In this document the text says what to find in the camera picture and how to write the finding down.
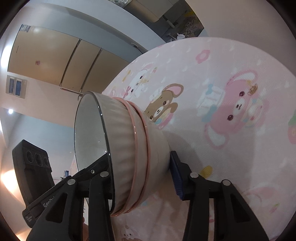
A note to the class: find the bathroom vanity cabinet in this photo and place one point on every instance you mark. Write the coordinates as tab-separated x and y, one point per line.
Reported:
150	10

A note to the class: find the pink cartoon tablecloth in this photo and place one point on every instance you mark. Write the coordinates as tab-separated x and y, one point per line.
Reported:
228	110

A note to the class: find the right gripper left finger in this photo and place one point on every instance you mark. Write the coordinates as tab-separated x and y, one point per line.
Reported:
58	213

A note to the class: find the wall electrical panel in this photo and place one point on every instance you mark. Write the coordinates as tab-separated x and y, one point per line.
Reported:
16	86

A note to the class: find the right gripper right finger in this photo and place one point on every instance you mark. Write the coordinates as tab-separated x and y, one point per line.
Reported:
233	218

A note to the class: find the white bowl dark rim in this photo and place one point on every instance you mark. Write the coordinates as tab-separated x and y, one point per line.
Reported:
103	126

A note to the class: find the broom with wooden handle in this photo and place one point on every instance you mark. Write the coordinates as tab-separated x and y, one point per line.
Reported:
79	94

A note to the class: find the beige three-door refrigerator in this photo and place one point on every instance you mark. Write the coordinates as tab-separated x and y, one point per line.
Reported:
63	60

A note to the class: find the cream bowl pink interior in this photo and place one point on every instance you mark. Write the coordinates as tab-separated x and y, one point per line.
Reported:
141	158

